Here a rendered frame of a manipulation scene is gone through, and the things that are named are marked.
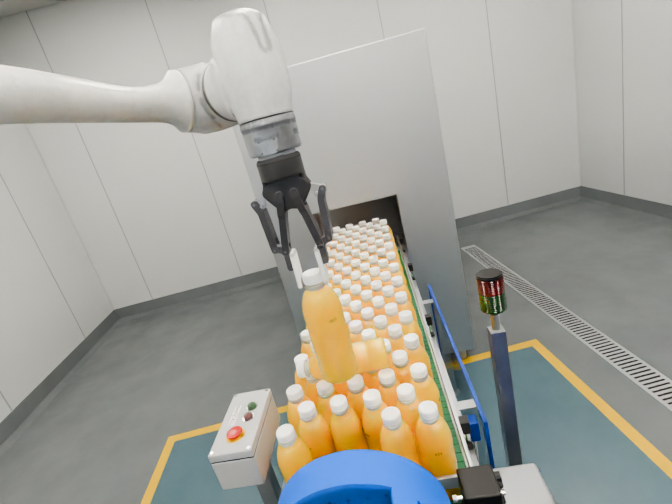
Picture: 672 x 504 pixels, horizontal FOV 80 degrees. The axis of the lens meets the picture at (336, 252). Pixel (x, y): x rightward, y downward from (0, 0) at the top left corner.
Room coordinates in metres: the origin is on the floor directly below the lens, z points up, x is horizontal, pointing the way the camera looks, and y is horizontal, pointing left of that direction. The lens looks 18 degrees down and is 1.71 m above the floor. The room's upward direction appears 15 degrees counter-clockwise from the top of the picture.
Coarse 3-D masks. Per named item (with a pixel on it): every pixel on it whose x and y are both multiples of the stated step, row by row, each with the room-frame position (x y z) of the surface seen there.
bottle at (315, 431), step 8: (312, 416) 0.74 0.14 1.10; (320, 416) 0.75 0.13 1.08; (304, 424) 0.73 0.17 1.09; (312, 424) 0.73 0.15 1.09; (320, 424) 0.73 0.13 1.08; (328, 424) 0.75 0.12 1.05; (304, 432) 0.72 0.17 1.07; (312, 432) 0.72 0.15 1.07; (320, 432) 0.72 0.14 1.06; (328, 432) 0.73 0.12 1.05; (304, 440) 0.72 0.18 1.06; (312, 440) 0.71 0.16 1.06; (320, 440) 0.72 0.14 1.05; (328, 440) 0.73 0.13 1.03; (312, 448) 0.71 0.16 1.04; (320, 448) 0.71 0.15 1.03; (328, 448) 0.72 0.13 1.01; (312, 456) 0.72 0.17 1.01; (320, 456) 0.71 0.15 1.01
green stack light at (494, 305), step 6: (504, 294) 0.86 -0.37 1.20; (480, 300) 0.88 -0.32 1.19; (486, 300) 0.86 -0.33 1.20; (492, 300) 0.85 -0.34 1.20; (498, 300) 0.85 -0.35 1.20; (504, 300) 0.86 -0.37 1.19; (480, 306) 0.88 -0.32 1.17; (486, 306) 0.86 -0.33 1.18; (492, 306) 0.85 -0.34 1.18; (498, 306) 0.85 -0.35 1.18; (504, 306) 0.85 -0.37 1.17; (486, 312) 0.86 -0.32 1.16; (492, 312) 0.85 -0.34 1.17; (498, 312) 0.85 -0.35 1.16
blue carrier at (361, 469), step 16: (320, 464) 0.47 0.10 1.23; (336, 464) 0.46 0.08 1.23; (352, 464) 0.45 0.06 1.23; (368, 464) 0.45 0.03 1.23; (384, 464) 0.45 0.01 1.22; (400, 464) 0.46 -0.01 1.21; (416, 464) 0.47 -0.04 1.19; (304, 480) 0.46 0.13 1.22; (320, 480) 0.44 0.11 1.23; (336, 480) 0.43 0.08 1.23; (352, 480) 0.43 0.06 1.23; (368, 480) 0.42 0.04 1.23; (384, 480) 0.42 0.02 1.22; (400, 480) 0.43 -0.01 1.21; (416, 480) 0.44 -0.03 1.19; (432, 480) 0.45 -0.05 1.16; (288, 496) 0.46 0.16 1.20; (304, 496) 0.43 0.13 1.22; (320, 496) 0.48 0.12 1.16; (336, 496) 0.48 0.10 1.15; (352, 496) 0.48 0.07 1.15; (368, 496) 0.47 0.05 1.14; (384, 496) 0.47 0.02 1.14; (400, 496) 0.40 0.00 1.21; (416, 496) 0.41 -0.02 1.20; (432, 496) 0.42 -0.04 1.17
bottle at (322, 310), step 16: (320, 288) 0.66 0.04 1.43; (304, 304) 0.66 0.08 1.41; (320, 304) 0.64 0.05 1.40; (336, 304) 0.65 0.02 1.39; (320, 320) 0.64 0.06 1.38; (336, 320) 0.65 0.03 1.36; (320, 336) 0.64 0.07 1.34; (336, 336) 0.64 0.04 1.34; (320, 352) 0.65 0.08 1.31; (336, 352) 0.64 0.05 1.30; (352, 352) 0.66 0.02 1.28; (320, 368) 0.66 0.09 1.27; (336, 368) 0.64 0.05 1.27; (352, 368) 0.65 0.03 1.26
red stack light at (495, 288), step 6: (480, 282) 0.87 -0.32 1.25; (486, 282) 0.86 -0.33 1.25; (492, 282) 0.85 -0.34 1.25; (498, 282) 0.85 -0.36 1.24; (480, 288) 0.87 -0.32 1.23; (486, 288) 0.86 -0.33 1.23; (492, 288) 0.85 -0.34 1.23; (498, 288) 0.85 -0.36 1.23; (504, 288) 0.86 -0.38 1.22; (480, 294) 0.87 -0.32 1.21; (486, 294) 0.86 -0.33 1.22; (492, 294) 0.85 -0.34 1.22; (498, 294) 0.85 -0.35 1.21
